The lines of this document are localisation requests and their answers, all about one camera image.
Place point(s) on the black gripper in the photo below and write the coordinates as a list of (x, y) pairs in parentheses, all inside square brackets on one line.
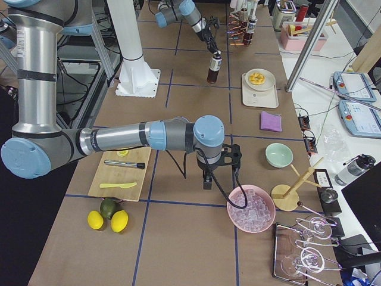
[(205, 169), (207, 35)]

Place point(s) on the tea bottle white cap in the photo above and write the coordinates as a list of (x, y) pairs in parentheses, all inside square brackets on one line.
[(214, 67)]

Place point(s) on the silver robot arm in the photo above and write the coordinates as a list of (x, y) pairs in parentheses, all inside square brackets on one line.
[(39, 143), (173, 11)]

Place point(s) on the front tea bottle in rack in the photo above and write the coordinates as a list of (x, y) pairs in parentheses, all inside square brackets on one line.
[(250, 29)]

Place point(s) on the cream rectangular tray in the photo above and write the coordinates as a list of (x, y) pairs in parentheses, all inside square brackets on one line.
[(263, 99)]

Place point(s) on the black glass rack tray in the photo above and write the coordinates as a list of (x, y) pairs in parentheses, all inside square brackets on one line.
[(297, 253)]

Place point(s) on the glazed twisted donut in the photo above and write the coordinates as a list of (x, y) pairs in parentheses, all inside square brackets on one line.
[(257, 78)]

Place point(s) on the pink bowl with ice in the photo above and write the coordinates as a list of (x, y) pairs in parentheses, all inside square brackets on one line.
[(259, 213)]

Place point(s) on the cream round plate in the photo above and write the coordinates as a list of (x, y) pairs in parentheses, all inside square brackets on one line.
[(268, 84)]

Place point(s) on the mint green bowl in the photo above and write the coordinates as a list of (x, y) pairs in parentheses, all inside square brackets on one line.
[(279, 155)]

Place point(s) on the wooden mug tree stand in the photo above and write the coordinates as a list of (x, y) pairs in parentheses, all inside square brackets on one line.
[(285, 197)]

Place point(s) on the silver toaster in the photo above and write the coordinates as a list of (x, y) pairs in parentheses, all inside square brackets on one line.
[(283, 11)]

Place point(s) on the pink storage bin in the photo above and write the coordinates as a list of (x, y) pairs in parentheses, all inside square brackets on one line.
[(296, 43)]

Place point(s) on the yellow plastic knife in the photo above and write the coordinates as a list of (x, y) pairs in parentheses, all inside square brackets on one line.
[(122, 186)]

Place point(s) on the purple folded cloth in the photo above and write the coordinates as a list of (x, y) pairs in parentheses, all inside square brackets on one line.
[(271, 122)]

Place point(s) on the wooden cutting board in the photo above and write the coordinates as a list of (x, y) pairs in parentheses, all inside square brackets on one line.
[(106, 174)]

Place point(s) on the lemon slice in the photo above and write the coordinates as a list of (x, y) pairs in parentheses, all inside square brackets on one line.
[(122, 153)]

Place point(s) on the right yellow lemon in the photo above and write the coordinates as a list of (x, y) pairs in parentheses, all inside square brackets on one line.
[(119, 221)]

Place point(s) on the yellow lemon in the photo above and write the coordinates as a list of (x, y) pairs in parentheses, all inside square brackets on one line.
[(95, 220), (119, 221)]

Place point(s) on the green avocado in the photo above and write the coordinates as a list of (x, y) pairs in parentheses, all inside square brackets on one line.
[(107, 208)]

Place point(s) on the left yellow lemon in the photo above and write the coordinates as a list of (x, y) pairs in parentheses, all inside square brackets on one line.
[(95, 220)]

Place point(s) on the small metal cup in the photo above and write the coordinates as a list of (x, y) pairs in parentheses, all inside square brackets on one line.
[(328, 195)]

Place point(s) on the far teach pendant tablet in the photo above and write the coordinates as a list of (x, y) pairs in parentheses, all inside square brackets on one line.
[(354, 85)]

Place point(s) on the teach pendant tablet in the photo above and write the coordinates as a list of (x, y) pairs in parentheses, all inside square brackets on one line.
[(360, 121), (354, 85)]

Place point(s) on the clear water bottle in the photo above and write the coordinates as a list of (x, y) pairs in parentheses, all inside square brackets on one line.
[(354, 168)]

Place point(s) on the near teach pendant tablet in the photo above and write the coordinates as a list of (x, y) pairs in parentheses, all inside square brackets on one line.
[(360, 121)]

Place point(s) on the copper wire bottle rack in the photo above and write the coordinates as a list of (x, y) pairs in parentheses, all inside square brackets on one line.
[(237, 26)]

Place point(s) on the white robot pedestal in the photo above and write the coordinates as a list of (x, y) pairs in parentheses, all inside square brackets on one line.
[(136, 78)]

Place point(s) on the aluminium frame post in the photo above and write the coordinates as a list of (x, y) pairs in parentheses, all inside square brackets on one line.
[(320, 22)]

